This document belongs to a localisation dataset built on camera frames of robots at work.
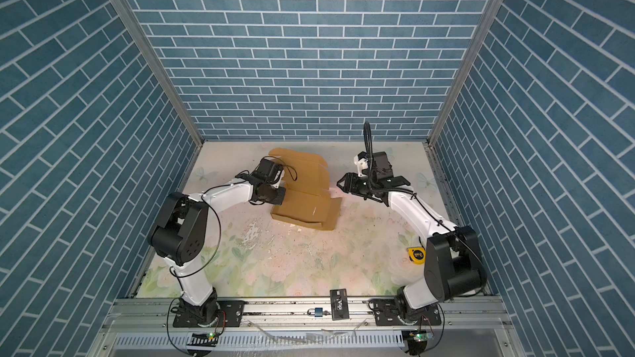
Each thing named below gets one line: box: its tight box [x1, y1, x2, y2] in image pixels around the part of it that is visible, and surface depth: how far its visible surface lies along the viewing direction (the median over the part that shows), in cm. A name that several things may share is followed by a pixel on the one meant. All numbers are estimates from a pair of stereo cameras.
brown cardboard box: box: [268, 147, 343, 231], surface depth 95 cm
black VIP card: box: [329, 288, 350, 321], surface depth 78 cm
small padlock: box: [306, 307, 324, 319], surface depth 77 cm
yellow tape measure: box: [406, 247, 426, 265], surface depth 86 cm
